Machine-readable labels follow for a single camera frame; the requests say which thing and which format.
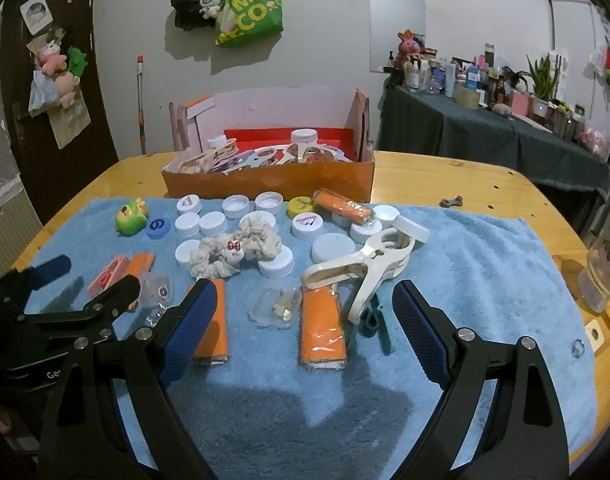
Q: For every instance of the small beige tag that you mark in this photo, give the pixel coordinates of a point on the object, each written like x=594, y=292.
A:
x=595, y=335

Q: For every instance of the pink rabbit plush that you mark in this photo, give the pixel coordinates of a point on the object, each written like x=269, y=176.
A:
x=409, y=47

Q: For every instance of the potted aloe plant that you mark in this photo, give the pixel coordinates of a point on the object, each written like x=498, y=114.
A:
x=542, y=80

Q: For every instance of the dark green clip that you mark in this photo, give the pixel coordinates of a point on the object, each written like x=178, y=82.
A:
x=372, y=322

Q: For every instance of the wall mirror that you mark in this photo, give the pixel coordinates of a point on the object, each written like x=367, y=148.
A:
x=395, y=15

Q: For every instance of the white flat jar lid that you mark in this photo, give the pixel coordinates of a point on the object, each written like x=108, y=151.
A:
x=304, y=140

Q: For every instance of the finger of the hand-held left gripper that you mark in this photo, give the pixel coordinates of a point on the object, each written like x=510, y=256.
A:
x=117, y=295
x=50, y=269

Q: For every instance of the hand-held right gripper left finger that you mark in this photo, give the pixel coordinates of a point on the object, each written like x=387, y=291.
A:
x=185, y=332

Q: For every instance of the clear plastic case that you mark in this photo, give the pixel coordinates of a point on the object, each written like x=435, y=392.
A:
x=272, y=307

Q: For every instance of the orange cardboard box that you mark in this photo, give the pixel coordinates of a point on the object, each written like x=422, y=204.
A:
x=265, y=180

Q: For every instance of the green shopping bag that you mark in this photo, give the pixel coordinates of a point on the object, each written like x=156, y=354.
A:
x=250, y=10

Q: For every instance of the small grey metal part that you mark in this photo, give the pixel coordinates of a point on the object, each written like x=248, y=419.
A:
x=451, y=202

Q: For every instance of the pile of pastel clothes clips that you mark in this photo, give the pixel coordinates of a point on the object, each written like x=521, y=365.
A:
x=255, y=160

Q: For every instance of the large cream clothes clip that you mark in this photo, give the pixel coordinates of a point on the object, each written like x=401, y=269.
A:
x=375, y=260

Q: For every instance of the pink plush toys on door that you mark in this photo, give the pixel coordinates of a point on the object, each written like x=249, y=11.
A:
x=70, y=125

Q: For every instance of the dark wooden door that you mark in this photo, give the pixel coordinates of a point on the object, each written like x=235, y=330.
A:
x=85, y=160

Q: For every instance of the blue bottle cap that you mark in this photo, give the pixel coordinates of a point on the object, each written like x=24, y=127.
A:
x=157, y=227

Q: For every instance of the pale plastic bag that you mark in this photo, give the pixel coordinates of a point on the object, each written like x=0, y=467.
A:
x=42, y=92

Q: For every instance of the panda plush toy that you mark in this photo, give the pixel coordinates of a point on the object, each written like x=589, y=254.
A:
x=210, y=5

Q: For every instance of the green plush toy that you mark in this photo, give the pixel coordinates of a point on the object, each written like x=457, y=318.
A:
x=77, y=62

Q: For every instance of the green label bottle cap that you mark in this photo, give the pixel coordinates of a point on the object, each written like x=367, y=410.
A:
x=218, y=142

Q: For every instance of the cluster of white bottle caps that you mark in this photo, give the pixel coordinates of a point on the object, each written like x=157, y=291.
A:
x=212, y=223

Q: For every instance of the white cloth scrunchie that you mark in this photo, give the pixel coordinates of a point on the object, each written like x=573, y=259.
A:
x=225, y=257

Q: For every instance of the pink clothes peg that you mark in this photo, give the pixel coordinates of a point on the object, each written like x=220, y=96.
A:
x=107, y=275

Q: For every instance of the white refrigerator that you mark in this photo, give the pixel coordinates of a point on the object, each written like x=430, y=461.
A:
x=570, y=35

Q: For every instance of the orange packet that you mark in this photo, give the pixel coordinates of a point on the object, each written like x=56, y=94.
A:
x=322, y=330
x=216, y=335
x=142, y=265
x=342, y=207

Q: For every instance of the blue towel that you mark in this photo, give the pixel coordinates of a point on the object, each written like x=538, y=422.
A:
x=485, y=285

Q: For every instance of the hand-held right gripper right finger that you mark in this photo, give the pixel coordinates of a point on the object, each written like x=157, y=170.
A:
x=420, y=332

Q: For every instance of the row of cosmetic bottles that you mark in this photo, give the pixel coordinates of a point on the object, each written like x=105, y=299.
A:
x=465, y=75

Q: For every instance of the green yellow bird toy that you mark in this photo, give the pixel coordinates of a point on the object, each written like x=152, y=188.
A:
x=130, y=217

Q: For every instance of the white picture sticker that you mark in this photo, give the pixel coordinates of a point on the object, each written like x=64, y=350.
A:
x=36, y=12

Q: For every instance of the yellow bottle cap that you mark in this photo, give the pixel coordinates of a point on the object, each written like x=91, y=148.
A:
x=301, y=207

